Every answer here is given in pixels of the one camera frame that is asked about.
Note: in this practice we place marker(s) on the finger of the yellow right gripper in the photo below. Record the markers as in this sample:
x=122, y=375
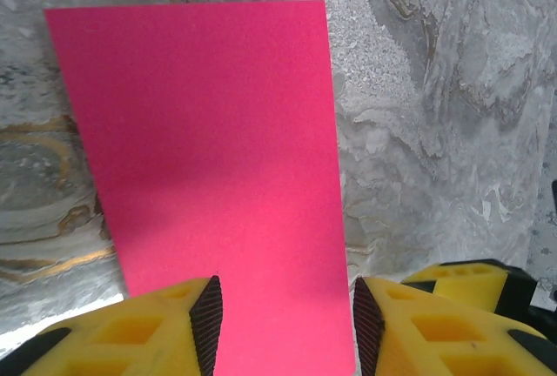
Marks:
x=470, y=284

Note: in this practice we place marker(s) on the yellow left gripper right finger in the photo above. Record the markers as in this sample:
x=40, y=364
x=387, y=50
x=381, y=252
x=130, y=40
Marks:
x=435, y=350

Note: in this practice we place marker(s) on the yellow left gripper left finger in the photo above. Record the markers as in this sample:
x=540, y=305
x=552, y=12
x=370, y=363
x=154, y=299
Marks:
x=87, y=350

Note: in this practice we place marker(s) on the pink cloth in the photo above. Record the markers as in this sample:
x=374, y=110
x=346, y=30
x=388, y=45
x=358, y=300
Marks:
x=196, y=132

